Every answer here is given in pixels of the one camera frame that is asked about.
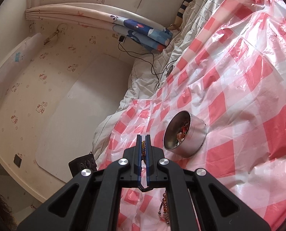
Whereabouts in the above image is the amber bead bracelet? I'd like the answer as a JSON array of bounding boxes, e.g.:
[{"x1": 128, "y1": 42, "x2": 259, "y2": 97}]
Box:
[{"x1": 140, "y1": 140, "x2": 171, "y2": 225}]

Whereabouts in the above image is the round silver metal tin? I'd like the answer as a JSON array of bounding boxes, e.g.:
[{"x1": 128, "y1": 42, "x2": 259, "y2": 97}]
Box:
[{"x1": 163, "y1": 110, "x2": 207, "y2": 158}]

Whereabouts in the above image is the white grey quilt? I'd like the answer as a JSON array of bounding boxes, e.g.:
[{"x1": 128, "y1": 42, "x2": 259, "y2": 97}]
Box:
[{"x1": 92, "y1": 0, "x2": 224, "y2": 162}]

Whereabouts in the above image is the red white checkered plastic sheet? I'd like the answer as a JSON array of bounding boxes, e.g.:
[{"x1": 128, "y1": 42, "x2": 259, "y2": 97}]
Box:
[{"x1": 97, "y1": 0, "x2": 286, "y2": 230}]

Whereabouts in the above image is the blue cartoon curtain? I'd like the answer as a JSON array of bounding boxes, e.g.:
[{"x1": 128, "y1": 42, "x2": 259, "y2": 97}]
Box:
[{"x1": 110, "y1": 15, "x2": 173, "y2": 52}]

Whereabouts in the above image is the right side patterned curtain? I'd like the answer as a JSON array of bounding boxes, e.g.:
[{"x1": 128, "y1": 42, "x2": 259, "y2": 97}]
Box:
[{"x1": 25, "y1": 4, "x2": 124, "y2": 29}]

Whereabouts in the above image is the striped pillow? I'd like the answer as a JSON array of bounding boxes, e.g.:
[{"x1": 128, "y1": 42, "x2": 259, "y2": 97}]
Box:
[{"x1": 168, "y1": 0, "x2": 193, "y2": 31}]

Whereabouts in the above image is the black charging cable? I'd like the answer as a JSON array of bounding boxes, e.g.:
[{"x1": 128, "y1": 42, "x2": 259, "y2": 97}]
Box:
[{"x1": 117, "y1": 35, "x2": 179, "y2": 88}]

